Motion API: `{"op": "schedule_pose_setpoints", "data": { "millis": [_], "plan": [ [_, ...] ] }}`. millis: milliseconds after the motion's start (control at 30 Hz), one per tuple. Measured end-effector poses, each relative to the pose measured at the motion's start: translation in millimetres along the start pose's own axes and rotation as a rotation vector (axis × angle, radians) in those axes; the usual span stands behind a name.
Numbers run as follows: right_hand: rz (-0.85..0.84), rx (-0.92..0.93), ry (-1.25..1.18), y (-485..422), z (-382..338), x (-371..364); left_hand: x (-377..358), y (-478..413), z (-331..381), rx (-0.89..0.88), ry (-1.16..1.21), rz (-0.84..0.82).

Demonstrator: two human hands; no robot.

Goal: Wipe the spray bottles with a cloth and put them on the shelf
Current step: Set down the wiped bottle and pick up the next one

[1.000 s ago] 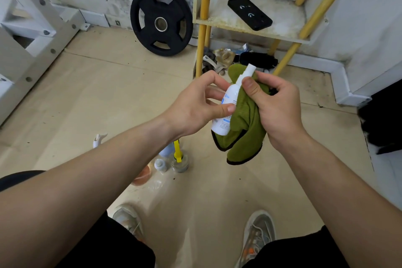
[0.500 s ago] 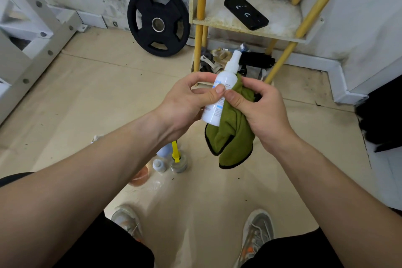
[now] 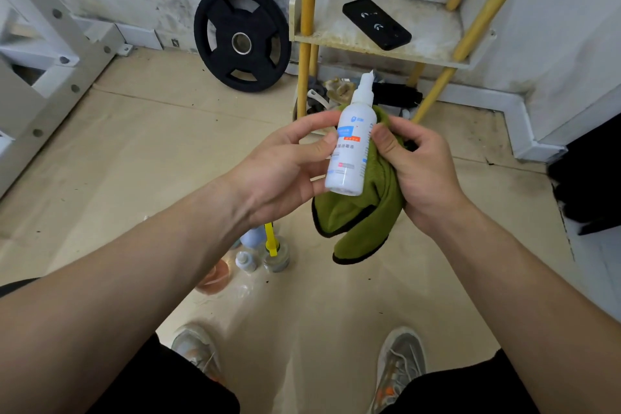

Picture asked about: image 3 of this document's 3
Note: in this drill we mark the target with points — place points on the person's right grey shoe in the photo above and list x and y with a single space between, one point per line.
400 360

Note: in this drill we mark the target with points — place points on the black shorts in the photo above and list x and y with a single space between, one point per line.
160 379

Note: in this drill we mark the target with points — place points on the person's left grey shoe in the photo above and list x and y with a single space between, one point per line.
196 348

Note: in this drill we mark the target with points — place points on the black weight plate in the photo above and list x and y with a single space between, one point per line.
218 35

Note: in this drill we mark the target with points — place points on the green microfibre cloth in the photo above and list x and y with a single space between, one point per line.
364 229

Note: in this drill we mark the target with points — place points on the small white bottle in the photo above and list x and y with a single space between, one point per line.
347 166
245 262

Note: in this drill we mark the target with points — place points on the person's right hand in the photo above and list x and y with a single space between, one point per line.
427 181

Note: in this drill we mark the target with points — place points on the white plastic scoop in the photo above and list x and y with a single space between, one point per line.
318 98

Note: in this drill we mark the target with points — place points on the person's right forearm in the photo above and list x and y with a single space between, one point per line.
533 316

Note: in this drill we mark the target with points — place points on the white metal rack frame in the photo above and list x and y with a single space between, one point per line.
29 84

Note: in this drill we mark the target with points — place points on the black phone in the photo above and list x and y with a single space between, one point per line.
377 24

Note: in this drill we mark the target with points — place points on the person's left hand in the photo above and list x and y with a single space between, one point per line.
276 176

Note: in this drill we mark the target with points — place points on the person's grey shoe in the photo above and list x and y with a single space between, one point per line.
400 360
196 348

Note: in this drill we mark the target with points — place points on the orange spray bottle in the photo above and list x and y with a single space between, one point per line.
214 278

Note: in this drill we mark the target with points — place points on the pale blue bottle white sprayer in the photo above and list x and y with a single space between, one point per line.
253 236

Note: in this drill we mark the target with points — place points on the tan fuzzy glove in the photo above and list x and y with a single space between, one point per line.
338 88

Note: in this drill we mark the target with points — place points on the white plastic strip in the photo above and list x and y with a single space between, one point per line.
406 114

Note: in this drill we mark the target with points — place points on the clear bottle yellow green sprayer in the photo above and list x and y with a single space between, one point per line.
277 261

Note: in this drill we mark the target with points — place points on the person's left forearm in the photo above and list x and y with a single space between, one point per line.
106 312

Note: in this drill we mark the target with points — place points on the white shelf yellow poles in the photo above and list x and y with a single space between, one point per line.
427 33

